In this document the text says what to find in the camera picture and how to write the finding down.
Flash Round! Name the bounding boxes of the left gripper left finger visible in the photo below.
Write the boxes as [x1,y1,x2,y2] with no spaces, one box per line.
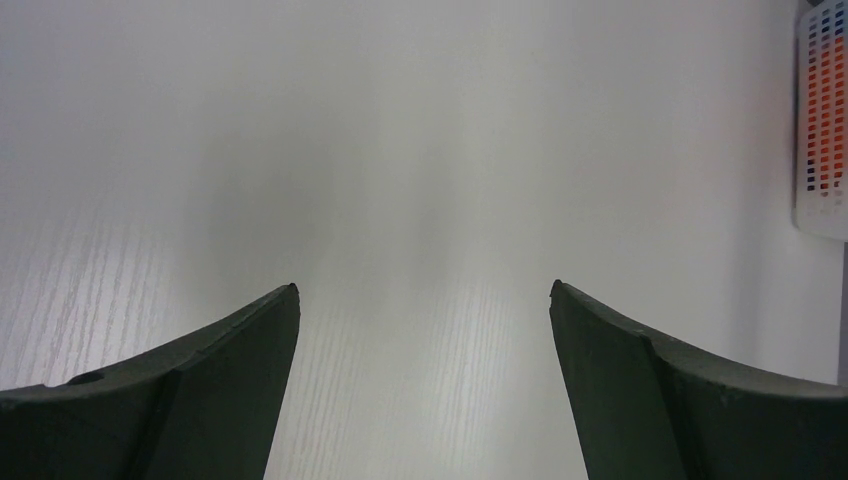
[1,284,300,479]

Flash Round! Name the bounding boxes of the orange t shirt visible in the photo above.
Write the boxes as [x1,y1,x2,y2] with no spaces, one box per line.
[801,28,847,198]

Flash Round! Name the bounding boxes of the white plastic basket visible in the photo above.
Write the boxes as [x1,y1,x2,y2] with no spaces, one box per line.
[794,0,847,242]

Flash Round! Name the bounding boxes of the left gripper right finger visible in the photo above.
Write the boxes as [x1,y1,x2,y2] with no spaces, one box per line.
[549,281,847,479]

